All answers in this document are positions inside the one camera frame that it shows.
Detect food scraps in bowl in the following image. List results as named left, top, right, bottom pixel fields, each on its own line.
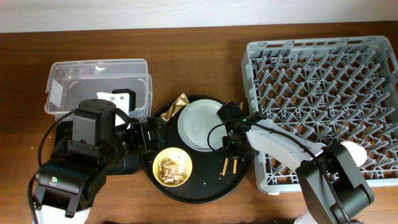
left=157, top=157, right=188, bottom=185

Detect grey round plate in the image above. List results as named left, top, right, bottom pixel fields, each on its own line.
left=177, top=99, right=222, bottom=152

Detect clear plastic storage bin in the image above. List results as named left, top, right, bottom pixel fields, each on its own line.
left=44, top=58, right=152, bottom=121

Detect yellow bowl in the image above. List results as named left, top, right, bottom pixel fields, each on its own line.
left=152, top=147, right=193, bottom=187

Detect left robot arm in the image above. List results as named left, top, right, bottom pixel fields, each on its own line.
left=28, top=99, right=165, bottom=223

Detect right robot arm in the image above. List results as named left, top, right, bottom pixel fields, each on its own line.
left=217, top=101, right=374, bottom=223

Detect grey dishwasher rack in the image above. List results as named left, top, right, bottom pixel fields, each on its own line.
left=241, top=35, right=397, bottom=187

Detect wooden chopstick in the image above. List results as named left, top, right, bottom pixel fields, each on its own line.
left=233, top=102, right=243, bottom=174
left=221, top=157, right=228, bottom=176

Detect pink cup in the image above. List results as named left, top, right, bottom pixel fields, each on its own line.
left=341, top=141, right=368, bottom=167

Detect round black serving tray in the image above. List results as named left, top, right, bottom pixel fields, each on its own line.
left=141, top=117, right=254, bottom=203

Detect black rectangular tray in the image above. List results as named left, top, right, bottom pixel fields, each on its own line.
left=51, top=121, right=140, bottom=175

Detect gold foil wrapper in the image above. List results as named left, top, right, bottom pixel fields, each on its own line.
left=159, top=93, right=190, bottom=122

